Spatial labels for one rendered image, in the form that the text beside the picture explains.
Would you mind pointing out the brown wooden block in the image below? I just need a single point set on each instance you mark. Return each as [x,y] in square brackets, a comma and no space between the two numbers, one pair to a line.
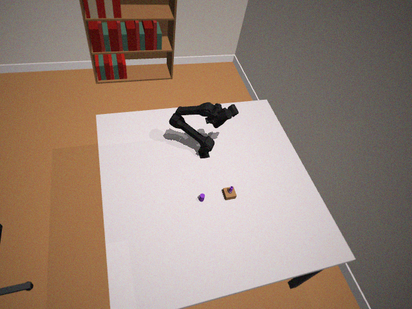
[227,195]

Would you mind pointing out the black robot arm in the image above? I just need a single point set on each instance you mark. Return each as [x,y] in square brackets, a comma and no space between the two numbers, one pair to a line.
[214,114]

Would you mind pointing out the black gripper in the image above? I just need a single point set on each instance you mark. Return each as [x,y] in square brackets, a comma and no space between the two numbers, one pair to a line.
[234,112]

